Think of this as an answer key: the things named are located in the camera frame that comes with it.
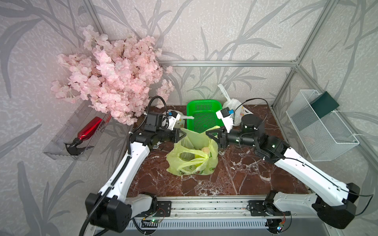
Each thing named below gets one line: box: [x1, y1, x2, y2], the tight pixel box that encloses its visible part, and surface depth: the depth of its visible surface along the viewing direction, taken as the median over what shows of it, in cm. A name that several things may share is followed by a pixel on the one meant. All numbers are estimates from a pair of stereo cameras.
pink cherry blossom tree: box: [51, 25, 175, 126], surface depth 65 cm
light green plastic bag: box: [165, 125, 221, 177], surface depth 66 cm
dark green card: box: [309, 90, 340, 119], surface depth 72 cm
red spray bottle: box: [63, 116, 103, 156], surface depth 63 cm
